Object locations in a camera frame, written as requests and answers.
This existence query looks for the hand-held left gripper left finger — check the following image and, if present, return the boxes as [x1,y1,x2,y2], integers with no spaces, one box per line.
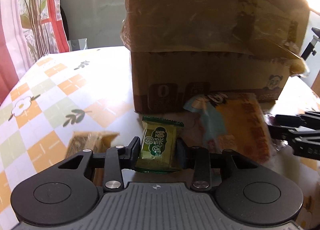
[57,136,141,192]

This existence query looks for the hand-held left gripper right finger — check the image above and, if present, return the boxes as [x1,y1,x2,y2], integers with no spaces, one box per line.
[176,138,262,192]

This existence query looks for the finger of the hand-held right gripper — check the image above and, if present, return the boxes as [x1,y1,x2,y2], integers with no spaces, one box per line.
[267,125,320,161]
[274,111,320,129]

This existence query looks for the green snack packet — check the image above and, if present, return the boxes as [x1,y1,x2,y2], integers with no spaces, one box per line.
[135,116,184,174]

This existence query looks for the orange bread packet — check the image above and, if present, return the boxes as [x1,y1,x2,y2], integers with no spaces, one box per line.
[183,92,273,165]

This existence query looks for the brown cardboard box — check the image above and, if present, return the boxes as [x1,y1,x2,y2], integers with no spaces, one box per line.
[119,0,312,114]

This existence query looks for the brown yellow snack packet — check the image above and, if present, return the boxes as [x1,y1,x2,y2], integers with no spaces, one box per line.
[65,130,120,160]

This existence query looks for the black stand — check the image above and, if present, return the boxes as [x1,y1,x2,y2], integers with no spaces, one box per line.
[300,27,320,61]

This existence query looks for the floral checked tablecloth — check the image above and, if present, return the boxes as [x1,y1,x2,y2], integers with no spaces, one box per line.
[0,46,320,223]

